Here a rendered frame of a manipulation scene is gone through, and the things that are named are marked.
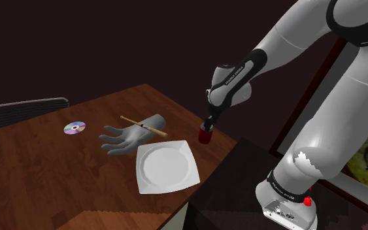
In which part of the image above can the black chair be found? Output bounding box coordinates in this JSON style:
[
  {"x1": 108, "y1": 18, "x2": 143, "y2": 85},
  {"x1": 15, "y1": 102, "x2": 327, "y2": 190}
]
[{"x1": 0, "y1": 97, "x2": 71, "y2": 132}]

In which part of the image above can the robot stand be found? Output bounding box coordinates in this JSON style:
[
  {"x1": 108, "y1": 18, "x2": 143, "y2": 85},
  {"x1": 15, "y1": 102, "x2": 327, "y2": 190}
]
[{"x1": 182, "y1": 137, "x2": 368, "y2": 230}]

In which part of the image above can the brown wooden table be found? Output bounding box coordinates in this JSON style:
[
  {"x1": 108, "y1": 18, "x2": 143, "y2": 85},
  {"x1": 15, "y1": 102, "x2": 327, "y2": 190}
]
[{"x1": 0, "y1": 83, "x2": 238, "y2": 230}]

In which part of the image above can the grey hand sculpture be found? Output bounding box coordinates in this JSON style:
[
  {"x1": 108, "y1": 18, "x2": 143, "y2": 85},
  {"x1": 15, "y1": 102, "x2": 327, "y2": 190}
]
[{"x1": 98, "y1": 113, "x2": 167, "y2": 156}]

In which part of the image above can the white square plate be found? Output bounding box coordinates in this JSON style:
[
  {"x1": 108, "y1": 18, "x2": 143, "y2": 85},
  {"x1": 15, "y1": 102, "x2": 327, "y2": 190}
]
[{"x1": 135, "y1": 139, "x2": 201, "y2": 195}]

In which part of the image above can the red cup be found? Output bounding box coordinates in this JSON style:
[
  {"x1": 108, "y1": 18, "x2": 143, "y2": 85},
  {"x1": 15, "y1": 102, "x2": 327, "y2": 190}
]
[{"x1": 197, "y1": 123, "x2": 214, "y2": 145}]

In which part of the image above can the wooden brush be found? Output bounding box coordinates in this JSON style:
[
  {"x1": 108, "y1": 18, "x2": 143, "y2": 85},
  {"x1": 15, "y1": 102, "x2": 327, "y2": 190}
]
[{"x1": 120, "y1": 115, "x2": 169, "y2": 139}]

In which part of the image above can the iridescent compact disc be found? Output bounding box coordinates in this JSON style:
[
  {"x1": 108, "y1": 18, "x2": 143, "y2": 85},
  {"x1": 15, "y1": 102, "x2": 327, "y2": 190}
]
[{"x1": 63, "y1": 121, "x2": 87, "y2": 135}]

